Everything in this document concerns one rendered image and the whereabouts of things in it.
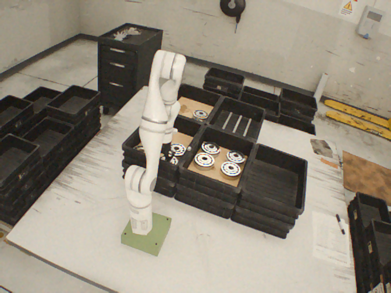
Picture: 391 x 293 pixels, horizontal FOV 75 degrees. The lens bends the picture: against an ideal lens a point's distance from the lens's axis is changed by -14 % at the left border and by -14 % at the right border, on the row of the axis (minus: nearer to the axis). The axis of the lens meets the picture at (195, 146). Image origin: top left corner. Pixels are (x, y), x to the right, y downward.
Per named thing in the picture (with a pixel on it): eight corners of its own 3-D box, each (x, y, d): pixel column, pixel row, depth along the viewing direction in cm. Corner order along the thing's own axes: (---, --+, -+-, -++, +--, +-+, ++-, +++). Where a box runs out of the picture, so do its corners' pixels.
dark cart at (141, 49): (134, 125, 309) (139, 45, 254) (98, 114, 314) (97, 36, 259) (155, 100, 356) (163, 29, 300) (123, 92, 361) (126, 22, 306)
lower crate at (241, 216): (285, 242, 136) (294, 227, 129) (228, 222, 141) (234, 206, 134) (292, 189, 167) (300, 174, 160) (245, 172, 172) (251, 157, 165)
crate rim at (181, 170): (239, 194, 129) (241, 190, 127) (177, 171, 134) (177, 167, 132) (255, 145, 159) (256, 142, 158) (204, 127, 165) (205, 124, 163)
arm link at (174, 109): (177, 126, 137) (158, 124, 137) (181, 97, 128) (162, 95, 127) (176, 135, 132) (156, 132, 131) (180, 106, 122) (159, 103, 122)
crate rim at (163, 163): (177, 171, 134) (177, 167, 132) (120, 149, 139) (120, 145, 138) (204, 127, 165) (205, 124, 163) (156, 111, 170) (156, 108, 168)
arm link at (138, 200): (120, 174, 101) (124, 206, 112) (144, 182, 99) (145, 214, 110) (132, 158, 108) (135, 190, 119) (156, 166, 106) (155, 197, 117)
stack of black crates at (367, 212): (379, 252, 204) (395, 235, 190) (348, 244, 208) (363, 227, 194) (372, 216, 236) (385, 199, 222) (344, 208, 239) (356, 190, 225)
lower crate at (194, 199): (228, 222, 141) (234, 206, 134) (172, 200, 147) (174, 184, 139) (245, 172, 172) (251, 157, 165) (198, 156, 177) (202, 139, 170)
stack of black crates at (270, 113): (267, 139, 304) (280, 102, 276) (265, 156, 280) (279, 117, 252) (230, 128, 308) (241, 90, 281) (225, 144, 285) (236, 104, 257)
